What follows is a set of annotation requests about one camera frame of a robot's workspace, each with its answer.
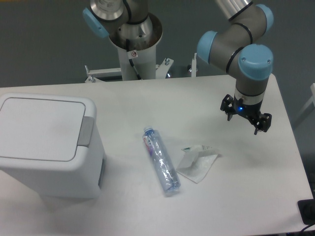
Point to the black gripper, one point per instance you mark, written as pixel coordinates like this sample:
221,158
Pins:
233,106

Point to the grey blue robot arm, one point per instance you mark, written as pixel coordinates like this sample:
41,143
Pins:
235,51

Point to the second grey blue robot arm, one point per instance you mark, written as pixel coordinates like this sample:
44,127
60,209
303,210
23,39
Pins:
104,17

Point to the white plastic trash can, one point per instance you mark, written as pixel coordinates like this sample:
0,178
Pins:
80,177

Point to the white trash can lid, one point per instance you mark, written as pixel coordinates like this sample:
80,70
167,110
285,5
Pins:
40,129

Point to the white tissue packet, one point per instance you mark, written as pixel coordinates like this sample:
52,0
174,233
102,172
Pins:
196,162

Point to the clear plastic water bottle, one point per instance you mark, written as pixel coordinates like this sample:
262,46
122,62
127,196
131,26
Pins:
161,161

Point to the white frame at right edge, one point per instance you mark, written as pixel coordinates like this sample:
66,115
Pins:
306,109

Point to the black device with cable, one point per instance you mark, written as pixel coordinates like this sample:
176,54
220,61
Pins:
307,212

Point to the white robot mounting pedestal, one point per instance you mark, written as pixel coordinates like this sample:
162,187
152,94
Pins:
136,46

